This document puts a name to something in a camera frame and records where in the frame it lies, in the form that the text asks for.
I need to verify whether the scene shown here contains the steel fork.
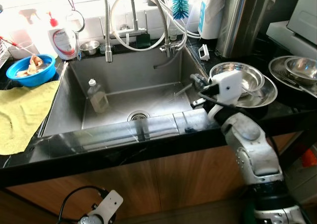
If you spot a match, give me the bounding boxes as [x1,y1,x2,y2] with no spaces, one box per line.
[172,82,195,97]
[275,70,317,98]

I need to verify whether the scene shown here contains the wooden kitchen base cabinet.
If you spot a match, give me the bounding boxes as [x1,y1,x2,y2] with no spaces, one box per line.
[0,130,303,224]

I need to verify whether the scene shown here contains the small white plastic holder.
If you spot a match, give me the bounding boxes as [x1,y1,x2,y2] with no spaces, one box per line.
[198,44,211,61]

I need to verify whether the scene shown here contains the steel spoon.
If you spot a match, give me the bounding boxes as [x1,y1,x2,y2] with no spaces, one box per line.
[243,85,265,98]

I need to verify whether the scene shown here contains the steel mixing bowl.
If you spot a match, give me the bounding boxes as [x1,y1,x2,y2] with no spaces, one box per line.
[284,56,317,81]
[210,61,265,95]

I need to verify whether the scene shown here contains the wide shallow steel dish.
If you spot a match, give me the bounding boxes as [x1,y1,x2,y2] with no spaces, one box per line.
[268,56,317,92]
[208,68,278,109]

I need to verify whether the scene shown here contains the white plastic jug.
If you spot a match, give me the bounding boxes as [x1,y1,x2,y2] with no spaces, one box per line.
[197,0,227,40]

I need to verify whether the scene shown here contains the green sponge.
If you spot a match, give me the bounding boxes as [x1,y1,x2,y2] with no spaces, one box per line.
[135,33,152,49]

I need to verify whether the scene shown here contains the stainless steel sink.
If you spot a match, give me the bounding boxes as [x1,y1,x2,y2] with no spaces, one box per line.
[39,48,221,138]

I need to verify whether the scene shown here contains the stainless steel knife block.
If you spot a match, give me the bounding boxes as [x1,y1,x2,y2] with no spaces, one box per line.
[215,0,275,60]

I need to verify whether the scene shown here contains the blue bottle brush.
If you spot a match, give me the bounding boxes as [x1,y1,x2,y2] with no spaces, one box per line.
[171,0,191,20]

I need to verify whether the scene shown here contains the thin steel water tap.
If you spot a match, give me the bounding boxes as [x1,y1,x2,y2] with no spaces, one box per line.
[119,0,149,39]

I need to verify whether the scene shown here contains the steel spring pull-down faucet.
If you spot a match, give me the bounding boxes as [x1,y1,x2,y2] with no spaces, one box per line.
[102,0,186,63]

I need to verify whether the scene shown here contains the clear plastic bottle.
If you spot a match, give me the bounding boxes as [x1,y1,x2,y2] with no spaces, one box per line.
[87,79,109,113]

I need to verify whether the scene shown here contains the small steel bowl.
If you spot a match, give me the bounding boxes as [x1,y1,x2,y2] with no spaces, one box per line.
[79,40,101,56]

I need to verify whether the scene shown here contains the orange plastic object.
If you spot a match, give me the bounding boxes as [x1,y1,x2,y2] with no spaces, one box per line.
[302,149,317,168]

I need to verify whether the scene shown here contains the white red-capped dish soap bottle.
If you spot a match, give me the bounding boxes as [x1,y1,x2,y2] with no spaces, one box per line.
[47,12,79,61]

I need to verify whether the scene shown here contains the food scraps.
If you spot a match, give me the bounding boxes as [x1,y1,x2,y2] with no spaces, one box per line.
[17,55,48,77]

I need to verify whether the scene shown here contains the blue plastic bowl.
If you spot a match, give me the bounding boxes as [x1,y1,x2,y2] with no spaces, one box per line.
[6,54,57,88]

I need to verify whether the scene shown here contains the yellow cloth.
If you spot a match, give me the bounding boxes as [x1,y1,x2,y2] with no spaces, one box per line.
[0,79,61,156]

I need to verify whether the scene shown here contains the white flexible hose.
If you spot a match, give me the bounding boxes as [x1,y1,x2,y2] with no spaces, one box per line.
[110,0,201,54]

